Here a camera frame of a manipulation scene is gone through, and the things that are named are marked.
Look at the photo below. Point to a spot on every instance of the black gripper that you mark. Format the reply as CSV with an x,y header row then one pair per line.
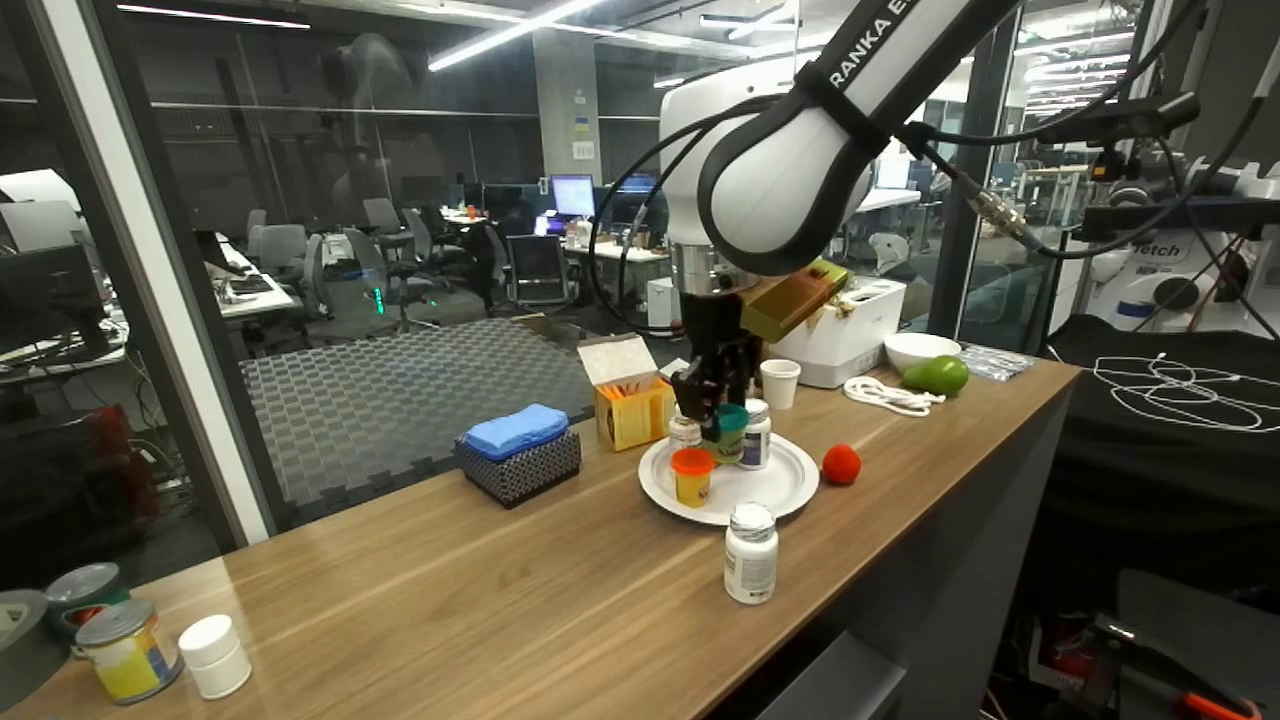
x,y
723,332

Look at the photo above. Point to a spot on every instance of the green Play-Doh tub teal lid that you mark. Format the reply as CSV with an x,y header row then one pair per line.
x,y
732,434

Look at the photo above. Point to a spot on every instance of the small white teal-label bottle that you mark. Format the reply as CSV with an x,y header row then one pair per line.
x,y
680,431

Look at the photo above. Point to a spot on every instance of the white blue-label pill bottle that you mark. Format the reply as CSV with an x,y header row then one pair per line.
x,y
751,563
756,439

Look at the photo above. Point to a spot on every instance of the yellow Play-Doh tub orange lid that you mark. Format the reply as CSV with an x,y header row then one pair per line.
x,y
692,477

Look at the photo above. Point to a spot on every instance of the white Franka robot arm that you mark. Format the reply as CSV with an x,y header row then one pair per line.
x,y
773,187

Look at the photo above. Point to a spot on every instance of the white paper plate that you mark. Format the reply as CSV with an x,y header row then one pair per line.
x,y
786,486

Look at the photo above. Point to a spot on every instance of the white paper cup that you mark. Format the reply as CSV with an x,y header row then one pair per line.
x,y
781,385

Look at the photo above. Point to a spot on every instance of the yellow orange cardboard box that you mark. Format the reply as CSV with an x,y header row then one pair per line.
x,y
634,410

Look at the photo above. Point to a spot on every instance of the brown plush bunny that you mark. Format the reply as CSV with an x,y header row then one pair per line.
x,y
794,303

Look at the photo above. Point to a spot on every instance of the red ball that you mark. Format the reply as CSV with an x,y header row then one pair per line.
x,y
843,467

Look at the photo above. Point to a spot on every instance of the white storage box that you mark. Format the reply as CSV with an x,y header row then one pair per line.
x,y
852,332

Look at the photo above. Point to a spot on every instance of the white bowl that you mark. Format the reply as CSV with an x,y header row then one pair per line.
x,y
920,348

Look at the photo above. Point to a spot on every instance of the blue sponge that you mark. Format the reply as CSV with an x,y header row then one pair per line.
x,y
514,431

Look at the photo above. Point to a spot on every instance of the green fruit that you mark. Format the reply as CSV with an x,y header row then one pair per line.
x,y
941,379

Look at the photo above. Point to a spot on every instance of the black office chair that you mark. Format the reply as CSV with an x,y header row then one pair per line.
x,y
535,275

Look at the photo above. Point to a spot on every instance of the lit computer monitor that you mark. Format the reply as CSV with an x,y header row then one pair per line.
x,y
574,198

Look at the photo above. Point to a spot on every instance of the clear plastic bag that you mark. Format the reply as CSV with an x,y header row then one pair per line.
x,y
997,361

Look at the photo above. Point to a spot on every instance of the dark grey floor mat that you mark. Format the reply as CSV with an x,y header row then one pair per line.
x,y
400,403

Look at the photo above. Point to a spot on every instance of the black side table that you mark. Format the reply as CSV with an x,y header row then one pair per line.
x,y
1172,480

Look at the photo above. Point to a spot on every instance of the white plastic tub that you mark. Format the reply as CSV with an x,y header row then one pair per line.
x,y
219,660

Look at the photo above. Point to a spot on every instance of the green tin can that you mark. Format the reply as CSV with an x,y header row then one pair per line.
x,y
83,593

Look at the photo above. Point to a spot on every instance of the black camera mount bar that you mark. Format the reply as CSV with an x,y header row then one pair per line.
x,y
1134,116

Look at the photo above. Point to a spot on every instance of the white window frame post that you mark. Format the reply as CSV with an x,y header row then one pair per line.
x,y
147,264

